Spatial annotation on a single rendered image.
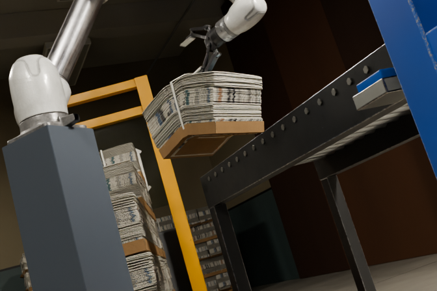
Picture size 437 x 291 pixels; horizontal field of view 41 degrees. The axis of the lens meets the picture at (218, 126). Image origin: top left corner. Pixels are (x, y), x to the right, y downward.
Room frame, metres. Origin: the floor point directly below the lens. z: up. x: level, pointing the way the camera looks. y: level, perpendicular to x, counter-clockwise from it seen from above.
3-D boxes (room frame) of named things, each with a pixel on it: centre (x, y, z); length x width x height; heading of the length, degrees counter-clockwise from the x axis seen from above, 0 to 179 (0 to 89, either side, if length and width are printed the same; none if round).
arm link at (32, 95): (1.79, 0.52, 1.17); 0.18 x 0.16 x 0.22; 20
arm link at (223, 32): (2.14, -0.14, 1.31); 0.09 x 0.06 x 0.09; 139
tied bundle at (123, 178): (2.88, 0.64, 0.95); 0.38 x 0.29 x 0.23; 96
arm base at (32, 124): (1.77, 0.50, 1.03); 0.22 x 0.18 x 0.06; 63
